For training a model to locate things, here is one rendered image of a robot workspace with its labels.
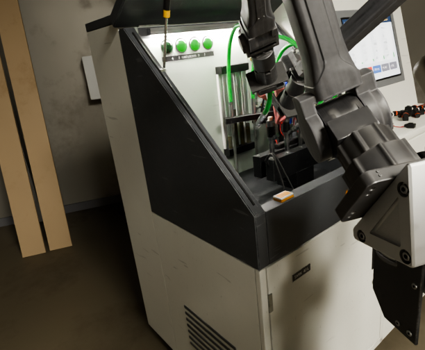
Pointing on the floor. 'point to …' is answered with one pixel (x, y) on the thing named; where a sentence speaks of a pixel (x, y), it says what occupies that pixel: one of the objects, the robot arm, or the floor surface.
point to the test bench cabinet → (214, 294)
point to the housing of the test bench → (130, 170)
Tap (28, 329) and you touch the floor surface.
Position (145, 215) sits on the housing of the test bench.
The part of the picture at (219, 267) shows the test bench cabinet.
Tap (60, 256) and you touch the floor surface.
